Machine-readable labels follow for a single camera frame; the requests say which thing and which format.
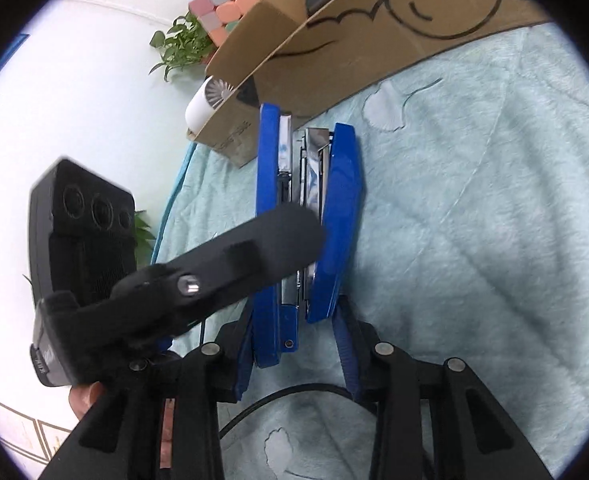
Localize blue stapler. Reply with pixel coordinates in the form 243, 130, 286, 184
252, 103, 363, 367

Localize white spray bottle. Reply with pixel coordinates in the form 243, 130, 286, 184
185, 76, 235, 134

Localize person left hand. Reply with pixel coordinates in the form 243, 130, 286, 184
68, 381, 176, 468

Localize light green quilt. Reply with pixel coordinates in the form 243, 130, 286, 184
158, 24, 589, 479

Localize brown cardboard box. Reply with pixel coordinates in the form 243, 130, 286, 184
187, 0, 547, 166

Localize potted green plant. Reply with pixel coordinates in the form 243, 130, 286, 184
149, 12, 216, 81

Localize black cable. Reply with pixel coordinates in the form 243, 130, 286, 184
216, 382, 355, 441

